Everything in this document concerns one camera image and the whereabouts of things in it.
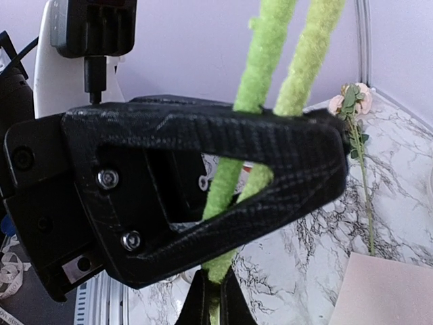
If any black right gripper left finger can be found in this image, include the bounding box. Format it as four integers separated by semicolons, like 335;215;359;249
175;269;210;325

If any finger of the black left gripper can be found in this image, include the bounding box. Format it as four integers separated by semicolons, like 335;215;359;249
62;101;349;269

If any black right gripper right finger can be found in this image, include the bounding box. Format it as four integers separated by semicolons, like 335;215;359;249
219;267;257;325

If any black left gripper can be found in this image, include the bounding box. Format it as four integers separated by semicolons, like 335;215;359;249
2;114;206;301

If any white fake flower stem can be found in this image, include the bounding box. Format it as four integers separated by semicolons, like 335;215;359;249
201;0;346;325

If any pink wrapping paper sheet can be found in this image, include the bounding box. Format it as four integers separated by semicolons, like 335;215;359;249
329;253;432;325

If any small pink blossom stem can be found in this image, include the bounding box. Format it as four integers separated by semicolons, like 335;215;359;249
328;83;375;256

